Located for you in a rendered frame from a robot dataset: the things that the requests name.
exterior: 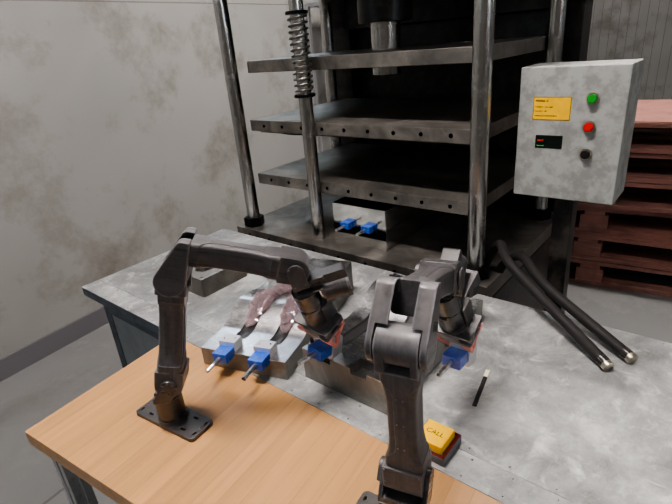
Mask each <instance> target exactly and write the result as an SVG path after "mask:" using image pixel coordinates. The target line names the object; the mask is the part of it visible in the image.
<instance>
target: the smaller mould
mask: <svg viewBox="0 0 672 504"><path fill-rule="evenodd" d="M246 276H247V273H242V272H236V271H229V270H223V269H215V268H205V267H204V268H193V271H192V284H191V286H189V292H191V293H194V294H196V295H199V296H201V297H204V298H205V297H207V296H209V295H211V294H213V293H215V292H217V291H219V290H221V289H223V288H225V287H227V286H228V285H230V284H232V283H234V282H236V281H238V280H240V279H242V278H244V277H246Z"/></svg>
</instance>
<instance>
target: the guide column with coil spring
mask: <svg viewBox="0 0 672 504"><path fill-rule="evenodd" d="M288 6H289V11H293V10H304V9H303V0H288ZM303 21H305V19H304V17H303V18H298V19H293V20H290V24H293V23H297V22H303ZM300 28H305V24H300V25H295V26H291V30H295V29H300ZM291 34H292V36H297V35H302V34H306V30H303V31H298V32H293V33H291ZM303 40H306V36H305V37H300V38H295V39H292V43H293V42H298V41H303ZM304 46H307V42H306V43H301V44H296V45H293V49H295V48H300V47H304ZM305 52H308V50H307V49H303V50H298V51H293V53H294V55H296V54H301V53H305ZM306 58H308V55H303V56H298V57H294V61H297V60H302V59H306ZM307 64H309V61H304V62H299V63H295V67H297V66H302V65H307ZM307 70H309V66H308V67H304V68H299V69H295V71H296V73H297V72H302V71H307ZM307 76H310V72H309V73H305V74H300V75H296V79H297V78H302V77H307ZM307 82H310V78H309V79H305V80H299V81H297V84H302V83H307ZM310 87H311V84H309V85H304V86H299V87H297V90H301V89H306V88H310ZM311 93H312V92H311V90H308V91H303V92H298V95H304V94H311ZM298 99H299V108H300V118H301V127H302V136H303V145H304V155H305V164H306V173H307V183H308V192H309V201H310V210H311V220H312V229H313V238H314V239H316V240H321V239H324V238H325V237H326V236H325V225H324V215H323V205H322V195H321V184H320V174H319V164H318V153H317V143H316V133H315V122H314V112H313V102H312V97H309V98H298Z"/></svg>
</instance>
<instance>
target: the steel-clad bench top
mask: <svg viewBox="0 0 672 504"><path fill-rule="evenodd" d="M207 236H209V237H211V238H215V239H220V240H226V241H232V242H238V243H244V244H250V245H257V246H275V247H281V246H282V245H283V246H289V247H294V246H290V245H286V244H282V243H278V242H274V241H270V240H266V239H262V238H259V237H255V236H251V235H247V234H243V233H239V232H235V231H231V230H227V229H221V230H219V231H216V232H214V233H211V234H209V235H207ZM169 252H170V251H167V252H165V253H163V254H160V255H158V256H155V257H153V258H150V259H148V260H145V261H143V262H141V263H138V264H136V265H133V266H131V267H128V268H126V269H123V270H121V271H119V272H116V273H114V274H111V275H109V276H106V277H104V278H101V279H99V280H97V281H94V282H92V283H89V284H87V285H84V286H82V288H84V289H86V290H87V291H89V292H91V293H93V294H95V295H97V296H99V297H101V298H103V299H105V300H107V301H109V302H111V303H113V304H115V305H117V306H119V307H121V308H122V309H124V310H126V311H128V312H130V313H132V314H134V315H136V316H138V317H140V318H142V319H144V320H146V321H148V322H150V323H152V324H154V325H156V326H157V327H159V309H158V308H159V305H158V303H157V295H154V287H153V277H154V275H155V274H156V272H157V271H158V269H159V268H160V266H161V264H162V263H163V261H164V259H165V257H166V256H167V254H168V253H169ZM351 264H352V278H353V293H354V295H350V296H349V297H348V298H347V300H346V301H345V303H344V304H343V305H342V307H341V308H340V309H339V311H338V312H337V313H339V314H341V315H342V317H343V320H344V319H345V318H347V317H348V316H349V315H350V314H351V313H352V312H353V311H354V310H355V309H356V307H357V306H358V304H359V303H360V301H361V300H362V298H363V296H364V295H365V293H366V292H367V290H368V289H369V287H370V286H371V285H372V283H373V282H374V281H375V280H377V278H378V277H379V276H381V275H384V276H389V275H390V274H394V273H395V272H391V271H387V270H383V269H379V268H375V267H372V266H368V265H364V264H360V263H356V262H352V261H351ZM266 281H267V278H264V277H263V276H258V275H254V274H248V273H247V276H246V277H244V278H242V279H240V280H238V281H236V282H234V283H232V284H230V285H228V286H227V287H225V288H223V289H221V290H219V291H217V292H215V293H213V294H211V295H209V296H207V297H205V298H204V297H201V296H199V295H196V294H194V293H191V292H189V294H188V302H187V323H186V341H187V342H189V343H191V344H193V345H195V346H197V347H199V348H201V347H202V346H203V345H204V344H205V343H206V342H207V341H208V340H209V339H210V338H211V337H212V336H213V335H214V334H216V333H217V332H218V331H219V330H220V329H221V328H222V327H223V326H224V324H225V323H226V321H227V319H228V317H229V315H230V313H231V311H232V309H233V307H234V305H235V303H236V302H237V300H238V299H239V297H240V296H242V295H243V294H245V293H246V292H249V291H251V290H254V289H256V288H258V287H260V286H261V285H263V284H264V283H265V282H266ZM473 298H477V299H481V300H483V308H482V323H483V326H482V328H481V330H480V332H479V335H478V337H477V351H476V361H475V362H474V363H473V364H472V365H471V366H470V367H469V368H468V367H466V366H464V367H463V368H462V369H461V370H460V371H459V370H456V369H453V368H451V367H450V368H449V369H448V370H447V371H446V372H445V373H444V374H443V375H442V376H441V377H437V375H436V373H437V372H438V371H439V370H440V369H441V368H442V367H443V366H444V365H442V361H441V362H440V363H439V364H438V365H437V366H436V368H435V369H434V370H433V371H432V372H431V373H430V374H429V375H428V376H427V377H426V378H425V379H424V382H423V423H424V424H425V423H426V421H427V420H429V419H431V420H433V421H436V422H438V423H440V424H442V425H445V426H447V427H449V428H451V429H453V430H455V432H456V433H458V434H460V435H461V443H460V445H459V446H458V448H457V449H456V450H455V452H454V453H453V455H452V456H451V457H450V459H449V460H448V462H447V463H446V464H445V466H444V467H442V466H440V465H438V464H436V463H434V462H432V461H431V462H432V465H431V467H433V468H435V469H436V470H438V471H440V472H442V473H444V474H446V475H448V476H450V477H452V478H454V479H456V480H458V481H460V482H462V483H464V484H466V485H468V486H470V487H472V488H473V489H475V490H477V491H479V492H481V493H483V494H485V495H487V496H489V497H491V498H493V499H495V500H497V501H499V502H501V503H503V504H672V343H668V342H664V341H660V340H656V339H652V338H648V337H644V336H641V335H637V334H633V333H629V332H625V331H621V330H617V329H613V328H609V327H606V326H602V325H601V326H602V327H604V328H605V329H606V330H607V331H608V332H610V333H611V334H612V335H613V336H615V337H616V338H617V339H618V340H619V341H621V342H622V343H623V344H624V345H626V346H627V347H628V348H629V349H630V350H632V351H633V352H634V353H635V354H636V355H637V356H638V358H637V360H636V361H635V362H634V363H632V364H628V363H627V362H626V361H624V360H623V359H622V358H621V357H620V356H619V355H617V354H616V353H615V352H614V351H613V350H611V349H610V348H609V347H608V346H607V345H606V344H604V343H603V342H602V341H601V340H600V339H599V338H597V337H596V336H595V335H594V334H593V333H592V332H590V331H589V330H588V329H587V328H586V327H584V326H583V325H582V324H581V323H580V322H579V321H577V320H576V319H574V318H570V317H569V318H570V319H571V320H572V321H573V322H574V323H575V325H576V326H577V327H578V328H579V329H580V330H581V331H582V332H583V333H584V334H585V335H586V336H587V337H588V338H589V339H590V340H591V341H592V342H593V343H594V344H595V345H596V346H597V347H598V348H599V349H600V350H601V351H602V352H603V353H604V354H605V355H606V356H607V357H608V358H609V359H610V360H611V361H612V362H613V363H614V366H613V367H612V368H611V369H610V370H608V371H603V370H602V368H601V367H600V366H599V365H598V364H597V363H596V362H595V361H594V360H593V359H592V358H591V357H590V356H589V355H588V354H587V353H586V352H585V351H584V350H583V349H582V348H581V346H580V345H579V344H578V343H577V342H576V341H575V340H574V339H573V338H572V337H571V336H570V335H569V334H568V333H567V332H566V331H565V330H564V329H563V328H562V327H561V325H560V324H559V323H558V322H557V321H556V320H555V319H554V318H553V317H552V316H551V315H550V314H549V313H548V312H547V311H543V310H539V309H535V308H531V307H528V306H524V305H520V304H516V303H512V302H508V301H504V300H500V299H496V298H492V297H489V296H485V295H481V294H476V295H475V296H473ZM486 370H490V372H489V375H488V377H487V380H486V383H485V385H484V388H483V391H482V393H481V396H480V399H479V401H478V404H477V406H476V407H475V406H472V404H473V402H474V399H475V396H476V394H477V391H478V389H479V386H480V384H481V381H482V378H483V376H484V373H485V371H486ZM251 375H253V376H255V377H257V378H259V379H261V380H263V381H265V382H267V383H269V384H271V385H273V386H275V387H277V388H279V389H281V390H283V391H285V392H287V393H288V394H290V395H292V396H294V397H296V398H298V399H300V400H302V401H304V402H306V403H308V404H310V405H312V406H314V407H316V408H318V409H320V410H322V411H324V412H325V413H327V414H329V415H331V416H333V417H335V418H337V419H339V420H341V421H343V422H345V423H347V424H349V425H351V426H353V427H355V428H357V429H359V430H361V431H362V432H364V433H366V434H368V435H370V436H372V437H374V438H376V439H378V440H380V441H382V442H384V443H386V444H388V442H389V432H388V418H387V415H386V414H384V413H381V412H379V411H377V410H375V409H373V408H371V407H369V406H367V405H364V404H362V403H360V402H358V401H356V400H354V399H352V398H350V397H347V396H345V395H343V394H341V393H339V392H337V391H335V390H333V389H330V388H328V387H326V386H324V385H322V384H320V383H318V382H316V381H313V380H311V379H309V378H307V377H306V376H305V368H304V363H303V364H301V365H298V367H297V368H296V369H295V371H294V372H293V373H292V375H291V376H290V377H289V379H288V380H285V379H280V378H275V377H270V376H265V375H260V374H255V373H251Z"/></svg>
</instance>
